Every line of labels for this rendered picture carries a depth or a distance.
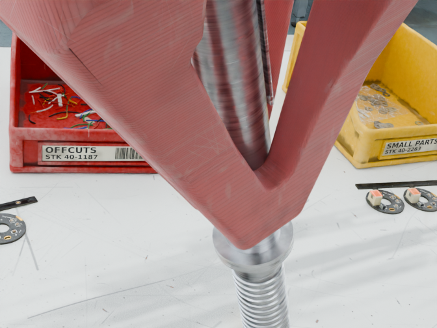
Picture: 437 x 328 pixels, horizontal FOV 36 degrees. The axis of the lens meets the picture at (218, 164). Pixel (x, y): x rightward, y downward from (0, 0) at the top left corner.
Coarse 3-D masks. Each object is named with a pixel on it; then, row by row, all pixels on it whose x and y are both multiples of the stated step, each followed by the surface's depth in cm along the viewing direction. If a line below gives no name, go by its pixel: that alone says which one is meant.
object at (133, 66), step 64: (0, 0) 5; (64, 0) 5; (128, 0) 5; (192, 0) 6; (320, 0) 10; (384, 0) 9; (64, 64) 6; (128, 64) 6; (320, 64) 10; (128, 128) 7; (192, 128) 8; (320, 128) 11; (192, 192) 9; (256, 192) 11
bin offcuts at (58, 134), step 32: (32, 64) 49; (32, 96) 48; (64, 96) 48; (32, 128) 39; (64, 128) 39; (96, 128) 45; (32, 160) 40; (64, 160) 41; (96, 160) 41; (128, 160) 41
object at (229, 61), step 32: (224, 0) 9; (256, 0) 10; (224, 32) 9; (256, 32) 10; (192, 64) 10; (224, 64) 10; (256, 64) 10; (224, 96) 10; (256, 96) 10; (256, 128) 11; (256, 160) 11; (288, 224) 13; (224, 256) 13; (256, 256) 13; (256, 288) 14; (256, 320) 15; (288, 320) 15
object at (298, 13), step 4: (296, 0) 276; (300, 0) 274; (304, 0) 274; (296, 4) 277; (300, 4) 274; (304, 4) 275; (296, 8) 277; (300, 8) 276; (304, 8) 276; (296, 12) 277; (300, 12) 277; (304, 12) 277; (296, 16) 277; (300, 16) 278; (304, 16) 278; (296, 20) 281; (292, 24) 281; (296, 24) 280
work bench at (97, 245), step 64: (0, 64) 52; (0, 128) 44; (0, 192) 39; (64, 192) 40; (128, 192) 40; (320, 192) 43; (0, 256) 34; (64, 256) 35; (128, 256) 36; (192, 256) 36; (320, 256) 38; (384, 256) 39; (0, 320) 31; (64, 320) 31; (128, 320) 32; (192, 320) 33; (320, 320) 34; (384, 320) 34
